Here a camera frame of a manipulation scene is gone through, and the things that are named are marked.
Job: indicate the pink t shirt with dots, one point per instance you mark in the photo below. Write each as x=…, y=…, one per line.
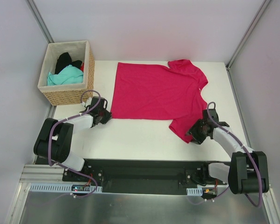
x=158, y=92

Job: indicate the left aluminium frame post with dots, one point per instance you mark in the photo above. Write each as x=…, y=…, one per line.
x=39, y=20

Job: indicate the right slotted cable duct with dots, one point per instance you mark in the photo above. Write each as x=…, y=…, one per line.
x=194, y=191

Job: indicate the aluminium frame post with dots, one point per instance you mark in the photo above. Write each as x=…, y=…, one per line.
x=39, y=20
x=262, y=9

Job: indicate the aluminium front rail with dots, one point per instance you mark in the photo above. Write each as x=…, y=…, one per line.
x=37, y=172

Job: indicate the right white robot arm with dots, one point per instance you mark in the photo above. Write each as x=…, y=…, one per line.
x=247, y=171

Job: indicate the slotted cable duct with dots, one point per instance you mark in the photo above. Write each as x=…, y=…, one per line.
x=64, y=188
x=194, y=191

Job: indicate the right aluminium frame post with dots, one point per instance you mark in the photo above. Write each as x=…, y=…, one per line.
x=262, y=9

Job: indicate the left slotted cable duct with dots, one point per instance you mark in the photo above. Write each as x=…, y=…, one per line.
x=64, y=188

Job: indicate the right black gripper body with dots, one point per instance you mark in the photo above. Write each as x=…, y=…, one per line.
x=196, y=132

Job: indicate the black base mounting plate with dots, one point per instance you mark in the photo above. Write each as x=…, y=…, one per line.
x=156, y=187

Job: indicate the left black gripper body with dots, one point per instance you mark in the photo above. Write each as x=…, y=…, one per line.
x=105, y=114

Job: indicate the wicker laundry basket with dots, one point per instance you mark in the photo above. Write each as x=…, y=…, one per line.
x=67, y=94

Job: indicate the teal t shirt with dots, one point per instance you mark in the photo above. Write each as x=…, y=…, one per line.
x=69, y=75

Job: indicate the black t shirt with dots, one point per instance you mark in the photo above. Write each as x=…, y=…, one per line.
x=64, y=60

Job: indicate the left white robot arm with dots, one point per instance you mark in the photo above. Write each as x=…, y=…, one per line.
x=55, y=137

